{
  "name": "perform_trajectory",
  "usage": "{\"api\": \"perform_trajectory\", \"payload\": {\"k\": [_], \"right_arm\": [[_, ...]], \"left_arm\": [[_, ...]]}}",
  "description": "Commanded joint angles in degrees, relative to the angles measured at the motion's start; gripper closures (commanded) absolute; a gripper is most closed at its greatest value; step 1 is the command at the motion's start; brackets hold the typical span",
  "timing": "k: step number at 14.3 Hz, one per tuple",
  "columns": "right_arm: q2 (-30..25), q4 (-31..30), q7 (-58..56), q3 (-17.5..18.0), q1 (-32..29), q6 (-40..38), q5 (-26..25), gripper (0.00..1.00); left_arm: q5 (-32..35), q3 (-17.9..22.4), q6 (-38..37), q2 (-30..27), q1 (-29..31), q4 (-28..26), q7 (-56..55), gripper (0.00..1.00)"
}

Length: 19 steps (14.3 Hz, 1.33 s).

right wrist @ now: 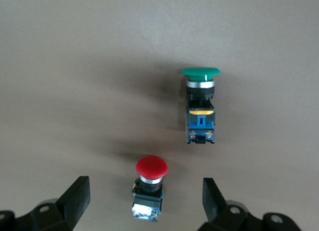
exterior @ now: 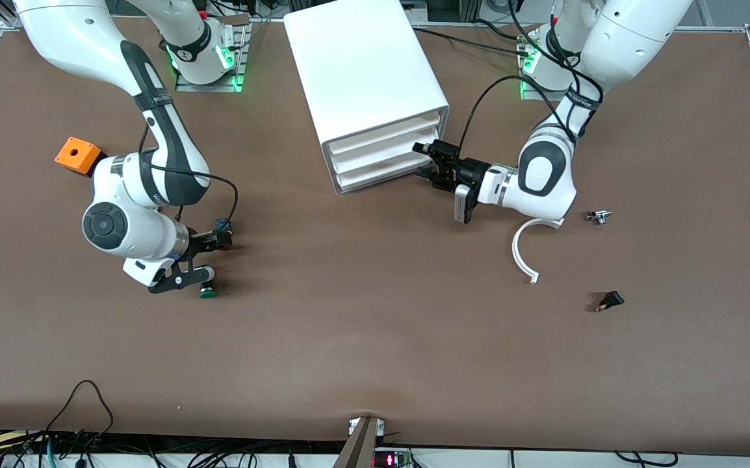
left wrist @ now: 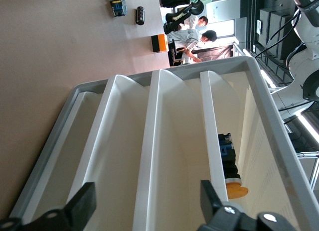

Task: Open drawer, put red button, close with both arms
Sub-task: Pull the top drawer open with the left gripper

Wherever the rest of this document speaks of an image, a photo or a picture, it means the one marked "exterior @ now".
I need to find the black table cable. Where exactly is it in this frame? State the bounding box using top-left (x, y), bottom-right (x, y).
top-left (472, 18), bottom-right (528, 41)
top-left (412, 25), bottom-right (532, 56)

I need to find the orange button enclosure box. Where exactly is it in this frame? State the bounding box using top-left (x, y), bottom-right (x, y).
top-left (55, 136), bottom-right (104, 176)

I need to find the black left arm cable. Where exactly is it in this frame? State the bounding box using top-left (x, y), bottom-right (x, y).
top-left (456, 0), bottom-right (604, 157)

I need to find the white drawer cabinet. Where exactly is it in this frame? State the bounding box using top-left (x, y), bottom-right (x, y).
top-left (283, 0), bottom-right (450, 196)

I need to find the black looped cable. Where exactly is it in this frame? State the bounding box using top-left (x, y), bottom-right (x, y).
top-left (44, 380), bottom-right (116, 449)

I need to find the device with red display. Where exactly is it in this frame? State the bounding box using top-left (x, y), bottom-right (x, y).
top-left (372, 448), bottom-right (413, 468)

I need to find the white semicircular clamp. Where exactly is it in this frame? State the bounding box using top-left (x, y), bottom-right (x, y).
top-left (511, 218), bottom-right (565, 285)

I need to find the front camera mounting post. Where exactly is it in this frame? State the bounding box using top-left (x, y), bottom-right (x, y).
top-left (333, 416), bottom-right (382, 468)

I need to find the white plastic drawer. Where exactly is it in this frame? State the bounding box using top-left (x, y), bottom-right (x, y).
top-left (327, 112), bottom-right (442, 157)
top-left (335, 153), bottom-right (434, 192)
top-left (331, 129), bottom-right (442, 175)

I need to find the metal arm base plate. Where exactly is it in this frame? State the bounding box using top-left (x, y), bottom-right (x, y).
top-left (519, 29), bottom-right (589, 102)
top-left (175, 23), bottom-right (247, 93)

